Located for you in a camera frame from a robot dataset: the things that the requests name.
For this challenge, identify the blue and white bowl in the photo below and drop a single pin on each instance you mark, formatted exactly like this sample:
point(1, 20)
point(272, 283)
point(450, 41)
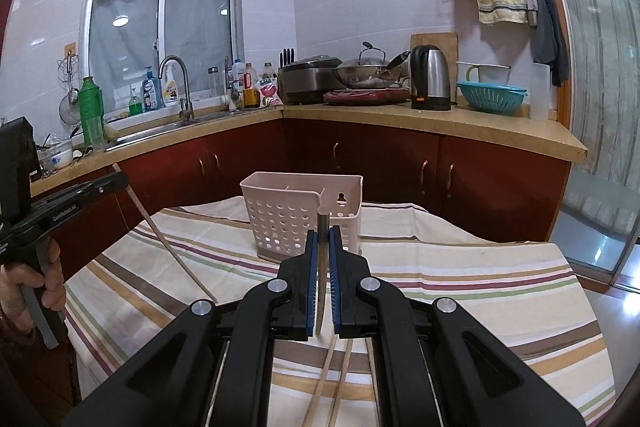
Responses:
point(56, 157)

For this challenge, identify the frosted glass door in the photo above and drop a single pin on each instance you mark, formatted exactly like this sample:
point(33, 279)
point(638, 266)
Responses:
point(600, 57)

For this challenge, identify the green dish soap pump bottle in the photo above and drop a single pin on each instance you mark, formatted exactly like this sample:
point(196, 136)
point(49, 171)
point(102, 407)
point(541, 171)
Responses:
point(135, 107)

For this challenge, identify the wall socket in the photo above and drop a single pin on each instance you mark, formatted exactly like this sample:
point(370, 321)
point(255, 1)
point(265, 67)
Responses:
point(70, 48)

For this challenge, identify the red kitchen counter cabinet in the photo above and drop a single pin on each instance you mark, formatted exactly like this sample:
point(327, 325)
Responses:
point(390, 157)

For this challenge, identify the white bottle with blue cap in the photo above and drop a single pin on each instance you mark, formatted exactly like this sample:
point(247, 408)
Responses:
point(238, 74)

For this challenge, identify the blue detergent bottle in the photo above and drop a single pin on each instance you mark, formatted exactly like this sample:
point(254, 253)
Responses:
point(150, 94)

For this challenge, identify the green plastic bottle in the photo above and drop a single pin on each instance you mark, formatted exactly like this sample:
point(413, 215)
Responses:
point(92, 117)

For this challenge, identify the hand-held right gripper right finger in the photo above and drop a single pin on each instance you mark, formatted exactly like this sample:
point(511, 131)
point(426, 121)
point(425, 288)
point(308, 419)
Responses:
point(334, 292)

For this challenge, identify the knife block with black knives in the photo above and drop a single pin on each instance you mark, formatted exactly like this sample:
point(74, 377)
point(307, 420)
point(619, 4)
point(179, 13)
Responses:
point(286, 61)

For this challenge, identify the steel wok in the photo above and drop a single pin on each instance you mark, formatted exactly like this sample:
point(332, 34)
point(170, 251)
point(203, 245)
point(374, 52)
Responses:
point(365, 77)

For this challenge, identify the glass jar with black lid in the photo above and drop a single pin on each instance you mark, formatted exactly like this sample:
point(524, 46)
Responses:
point(213, 84)

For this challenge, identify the white perforated utensil holder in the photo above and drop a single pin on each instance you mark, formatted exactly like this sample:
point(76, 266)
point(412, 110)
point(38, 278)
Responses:
point(280, 217)

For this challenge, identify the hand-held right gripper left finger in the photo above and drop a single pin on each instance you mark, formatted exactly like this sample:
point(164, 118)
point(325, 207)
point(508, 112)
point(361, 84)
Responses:
point(312, 287)

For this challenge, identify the steel kitchen faucet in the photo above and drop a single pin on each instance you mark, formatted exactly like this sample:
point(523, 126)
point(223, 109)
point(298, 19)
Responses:
point(187, 102)

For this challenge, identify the steel electric kettle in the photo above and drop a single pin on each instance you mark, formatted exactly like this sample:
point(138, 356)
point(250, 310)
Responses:
point(430, 77)

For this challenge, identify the white spray bottle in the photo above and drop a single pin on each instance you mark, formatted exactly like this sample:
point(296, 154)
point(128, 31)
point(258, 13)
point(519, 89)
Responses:
point(170, 92)

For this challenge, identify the steel kitchen sink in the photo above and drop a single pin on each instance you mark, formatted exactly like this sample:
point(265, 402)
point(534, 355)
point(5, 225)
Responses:
point(150, 132)

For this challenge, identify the person's left hand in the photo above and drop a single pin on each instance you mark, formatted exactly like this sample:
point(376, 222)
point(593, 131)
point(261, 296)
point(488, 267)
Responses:
point(15, 287)

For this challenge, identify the grey rice cooker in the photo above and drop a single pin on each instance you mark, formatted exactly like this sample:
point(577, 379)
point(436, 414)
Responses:
point(305, 82)

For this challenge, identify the small steel water tap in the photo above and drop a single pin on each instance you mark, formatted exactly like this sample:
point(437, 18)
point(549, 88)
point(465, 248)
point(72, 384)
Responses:
point(231, 99)

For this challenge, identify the striped tablecloth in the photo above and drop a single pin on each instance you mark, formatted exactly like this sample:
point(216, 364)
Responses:
point(450, 287)

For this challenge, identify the dark grey cloth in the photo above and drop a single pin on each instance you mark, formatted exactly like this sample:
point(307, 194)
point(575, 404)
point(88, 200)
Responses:
point(547, 32)

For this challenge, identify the grey-tipped chopstick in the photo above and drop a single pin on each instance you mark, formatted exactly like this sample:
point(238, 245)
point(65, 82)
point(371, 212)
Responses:
point(323, 227)

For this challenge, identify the white translucent plastic container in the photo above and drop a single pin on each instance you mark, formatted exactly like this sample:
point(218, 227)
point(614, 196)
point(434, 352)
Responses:
point(540, 92)

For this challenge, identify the wooden cutting board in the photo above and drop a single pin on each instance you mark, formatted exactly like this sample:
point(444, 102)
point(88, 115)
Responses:
point(447, 39)

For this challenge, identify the cooking oil bottle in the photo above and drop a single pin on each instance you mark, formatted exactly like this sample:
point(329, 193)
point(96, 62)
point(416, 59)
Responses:
point(251, 94)

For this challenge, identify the red induction cooker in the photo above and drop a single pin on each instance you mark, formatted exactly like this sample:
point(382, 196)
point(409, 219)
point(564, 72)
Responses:
point(365, 97)

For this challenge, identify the pale wooden chopstick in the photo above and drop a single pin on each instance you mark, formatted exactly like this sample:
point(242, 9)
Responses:
point(170, 247)
point(342, 377)
point(320, 387)

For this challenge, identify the teal plastic colander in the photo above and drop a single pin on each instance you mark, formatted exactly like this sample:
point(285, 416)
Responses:
point(492, 99)

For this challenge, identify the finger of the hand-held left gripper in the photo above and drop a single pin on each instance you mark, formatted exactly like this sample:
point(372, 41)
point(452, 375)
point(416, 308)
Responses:
point(100, 187)

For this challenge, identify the aluminium frame window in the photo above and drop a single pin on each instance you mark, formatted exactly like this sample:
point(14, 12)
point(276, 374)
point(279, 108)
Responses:
point(200, 22)

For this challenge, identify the glass wok lid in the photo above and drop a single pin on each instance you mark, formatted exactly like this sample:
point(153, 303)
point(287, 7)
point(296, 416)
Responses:
point(372, 57)

